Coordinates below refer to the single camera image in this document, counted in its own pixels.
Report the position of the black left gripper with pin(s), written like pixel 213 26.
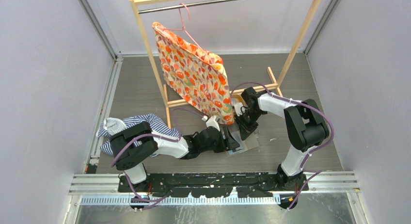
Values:
pixel 231 142

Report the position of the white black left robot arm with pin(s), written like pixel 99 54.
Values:
pixel 133 145

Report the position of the tan oval tray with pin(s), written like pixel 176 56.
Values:
pixel 236 97

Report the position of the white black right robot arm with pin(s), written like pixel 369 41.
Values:
pixel 306 126

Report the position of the orange floral garment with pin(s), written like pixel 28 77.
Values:
pixel 196 74

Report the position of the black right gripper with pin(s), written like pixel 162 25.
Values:
pixel 245 129

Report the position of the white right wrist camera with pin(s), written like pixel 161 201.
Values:
pixel 237 108

